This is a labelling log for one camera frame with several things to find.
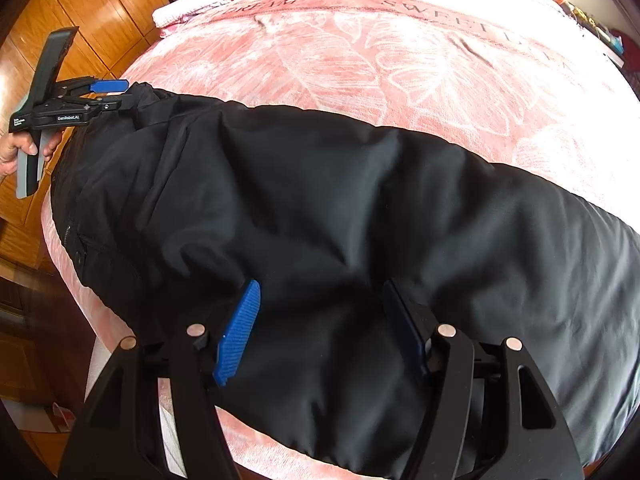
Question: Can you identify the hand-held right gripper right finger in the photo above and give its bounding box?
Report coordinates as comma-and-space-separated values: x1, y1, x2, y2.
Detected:
382, 280, 586, 480

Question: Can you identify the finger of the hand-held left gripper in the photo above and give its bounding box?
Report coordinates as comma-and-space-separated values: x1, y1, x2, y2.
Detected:
57, 77, 131, 100
82, 94, 143, 115

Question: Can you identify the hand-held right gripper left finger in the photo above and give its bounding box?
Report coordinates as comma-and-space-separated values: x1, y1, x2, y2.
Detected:
60, 280, 263, 480

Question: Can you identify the black jacket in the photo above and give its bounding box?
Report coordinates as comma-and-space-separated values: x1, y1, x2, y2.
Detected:
50, 80, 640, 478

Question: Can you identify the person's left hand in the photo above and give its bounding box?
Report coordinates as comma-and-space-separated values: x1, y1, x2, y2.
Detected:
0, 132, 52, 177

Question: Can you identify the wooden wardrobe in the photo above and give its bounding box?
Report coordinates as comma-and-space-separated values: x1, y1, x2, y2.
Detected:
0, 0, 198, 271

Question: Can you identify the white knitted folded cloth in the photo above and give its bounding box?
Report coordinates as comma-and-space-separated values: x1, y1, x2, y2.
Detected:
152, 0, 241, 28

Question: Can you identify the bed with pink blanket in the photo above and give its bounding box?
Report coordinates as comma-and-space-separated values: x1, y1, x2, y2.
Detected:
40, 0, 640, 466

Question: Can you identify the cluttered nightstand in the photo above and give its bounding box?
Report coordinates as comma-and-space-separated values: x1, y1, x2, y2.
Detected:
555, 0, 628, 68

